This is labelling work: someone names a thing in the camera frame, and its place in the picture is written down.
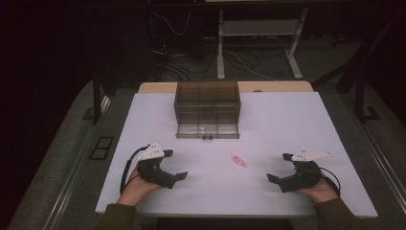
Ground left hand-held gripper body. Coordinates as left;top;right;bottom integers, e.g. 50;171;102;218
137;142;177;190

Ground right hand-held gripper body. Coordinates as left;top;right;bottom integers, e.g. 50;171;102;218
278;146;334;194

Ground person's right hand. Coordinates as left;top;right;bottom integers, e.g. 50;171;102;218
294;178;340;205

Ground person's left hand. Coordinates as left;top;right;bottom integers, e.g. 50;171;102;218
117;169;164;207

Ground small red patterned packet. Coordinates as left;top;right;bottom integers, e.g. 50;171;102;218
230;154;249;169

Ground transparent brown drawer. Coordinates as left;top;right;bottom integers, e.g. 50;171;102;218
175;122;240;141

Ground white table board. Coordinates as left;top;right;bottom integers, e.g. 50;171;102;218
95;91;379;219

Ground transparent brown drawer cabinet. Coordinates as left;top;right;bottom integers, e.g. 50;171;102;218
173;80;241;127

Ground black metal stand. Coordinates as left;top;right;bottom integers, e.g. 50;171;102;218
81;72;112;126
354;76;382;125

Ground black slanted metal bar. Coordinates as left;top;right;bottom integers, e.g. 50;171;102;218
310;9;405;94

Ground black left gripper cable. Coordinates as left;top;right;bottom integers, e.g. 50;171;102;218
119;144;151;195

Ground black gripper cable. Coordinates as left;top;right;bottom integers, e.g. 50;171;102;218
320;166;342;197
119;144;151;195

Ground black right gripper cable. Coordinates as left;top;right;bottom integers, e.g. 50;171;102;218
320;166;342;197

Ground black rectangular floor frame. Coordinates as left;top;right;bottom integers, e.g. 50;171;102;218
88;135;115;161

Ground aluminium floor rail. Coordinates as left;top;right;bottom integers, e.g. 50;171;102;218
42;95;113;230
337;95;406;207

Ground black floor cables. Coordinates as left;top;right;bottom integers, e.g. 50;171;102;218
164;52;218;81

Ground white floor cable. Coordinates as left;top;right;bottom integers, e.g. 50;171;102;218
225;50;280;81

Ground thin white hanging cable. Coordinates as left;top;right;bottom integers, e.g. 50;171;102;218
150;10;192;36

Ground white metal stand frame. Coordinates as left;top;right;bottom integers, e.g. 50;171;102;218
215;7;309;81

